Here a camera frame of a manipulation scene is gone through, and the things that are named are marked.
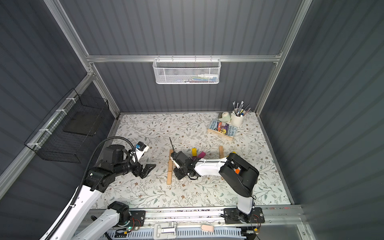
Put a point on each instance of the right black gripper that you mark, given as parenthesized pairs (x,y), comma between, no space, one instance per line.
(180,163)

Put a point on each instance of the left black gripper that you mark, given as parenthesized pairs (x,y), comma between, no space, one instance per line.
(137,168)

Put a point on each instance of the yellow block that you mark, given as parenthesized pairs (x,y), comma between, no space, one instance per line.
(194,152)

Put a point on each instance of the magenta block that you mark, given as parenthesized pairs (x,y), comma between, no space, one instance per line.
(201,155)

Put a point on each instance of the natural wood block long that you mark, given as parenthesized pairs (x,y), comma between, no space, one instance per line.
(221,152)

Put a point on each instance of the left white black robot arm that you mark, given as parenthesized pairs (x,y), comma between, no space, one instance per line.
(117,161)

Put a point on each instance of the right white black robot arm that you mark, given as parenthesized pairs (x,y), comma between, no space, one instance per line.
(240,175)

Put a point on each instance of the white tape roll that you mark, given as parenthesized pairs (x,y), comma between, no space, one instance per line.
(224,117)

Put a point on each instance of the pink eraser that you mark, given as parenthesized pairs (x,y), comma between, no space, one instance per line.
(207,228)

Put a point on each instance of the white pen cup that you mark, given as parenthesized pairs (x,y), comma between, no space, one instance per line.
(237,121)

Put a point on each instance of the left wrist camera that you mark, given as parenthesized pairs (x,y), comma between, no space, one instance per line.
(140,150)

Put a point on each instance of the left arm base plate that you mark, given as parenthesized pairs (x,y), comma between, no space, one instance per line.
(134,219)

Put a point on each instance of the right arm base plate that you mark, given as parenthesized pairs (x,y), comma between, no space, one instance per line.
(235,216)

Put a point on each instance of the black wire side basket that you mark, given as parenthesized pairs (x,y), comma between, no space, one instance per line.
(68,134)

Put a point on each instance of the white wire wall basket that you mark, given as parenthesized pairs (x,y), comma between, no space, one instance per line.
(187,73)

